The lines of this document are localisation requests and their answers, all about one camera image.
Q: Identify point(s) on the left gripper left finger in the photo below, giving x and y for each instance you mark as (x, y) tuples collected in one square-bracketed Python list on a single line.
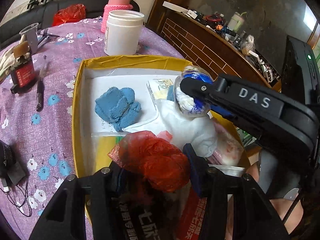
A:
[(64, 215)]

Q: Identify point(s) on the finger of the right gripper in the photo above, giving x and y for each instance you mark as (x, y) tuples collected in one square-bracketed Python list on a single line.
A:
[(223, 112), (198, 89)]

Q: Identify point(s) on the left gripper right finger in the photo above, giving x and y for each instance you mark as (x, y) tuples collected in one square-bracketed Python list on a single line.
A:
[(254, 216)]

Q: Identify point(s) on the blue white plastic bag ball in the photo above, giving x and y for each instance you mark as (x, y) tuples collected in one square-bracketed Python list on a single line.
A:
[(190, 105)]

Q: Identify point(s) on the black tissue pack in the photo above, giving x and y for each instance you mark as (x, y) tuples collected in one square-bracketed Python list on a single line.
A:
[(147, 214)]

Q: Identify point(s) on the red plastic bag ball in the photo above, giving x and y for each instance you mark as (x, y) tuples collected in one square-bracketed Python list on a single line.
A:
[(158, 161)]

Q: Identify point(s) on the person right hand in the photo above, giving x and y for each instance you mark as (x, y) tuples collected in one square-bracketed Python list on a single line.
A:
[(281, 205)]

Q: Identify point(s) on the white cloth bundle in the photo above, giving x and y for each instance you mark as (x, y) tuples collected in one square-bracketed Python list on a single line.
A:
[(200, 132)]

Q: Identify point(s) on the pink tissue pack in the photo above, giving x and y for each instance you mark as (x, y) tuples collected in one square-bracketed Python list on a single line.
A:
[(228, 151)]

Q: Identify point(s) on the wooden sideboard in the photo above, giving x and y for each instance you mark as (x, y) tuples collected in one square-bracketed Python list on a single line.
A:
[(206, 49)]

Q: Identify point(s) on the yellow cardboard box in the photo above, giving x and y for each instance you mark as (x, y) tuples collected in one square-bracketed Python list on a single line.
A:
[(92, 138)]

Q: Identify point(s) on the blue folded cloth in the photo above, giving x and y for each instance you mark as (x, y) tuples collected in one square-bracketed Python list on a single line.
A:
[(118, 107)]

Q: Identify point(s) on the white plastic jar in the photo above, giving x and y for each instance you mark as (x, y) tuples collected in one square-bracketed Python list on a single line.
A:
[(123, 28)]

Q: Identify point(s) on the purple floral tablecloth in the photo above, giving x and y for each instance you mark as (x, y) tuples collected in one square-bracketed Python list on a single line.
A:
[(42, 141)]

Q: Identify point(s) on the pink sleeved bottle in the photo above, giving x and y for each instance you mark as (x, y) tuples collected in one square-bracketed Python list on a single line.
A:
[(114, 5)]

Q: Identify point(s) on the black pen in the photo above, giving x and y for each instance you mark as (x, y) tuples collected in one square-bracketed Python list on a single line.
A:
[(40, 85)]

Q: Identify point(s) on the red plastic bag on sofa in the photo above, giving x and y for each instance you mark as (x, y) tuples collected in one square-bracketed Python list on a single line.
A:
[(73, 13)]

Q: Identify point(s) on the black red battery device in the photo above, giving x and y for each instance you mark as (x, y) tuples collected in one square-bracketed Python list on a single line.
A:
[(23, 75)]

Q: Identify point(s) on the black leather sofa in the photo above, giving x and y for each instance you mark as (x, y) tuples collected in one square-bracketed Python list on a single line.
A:
[(43, 15)]

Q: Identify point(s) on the clear plastic cup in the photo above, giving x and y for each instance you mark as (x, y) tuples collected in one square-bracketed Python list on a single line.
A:
[(30, 33)]

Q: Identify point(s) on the black charger with cable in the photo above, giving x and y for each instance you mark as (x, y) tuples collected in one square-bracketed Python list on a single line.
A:
[(14, 176)]

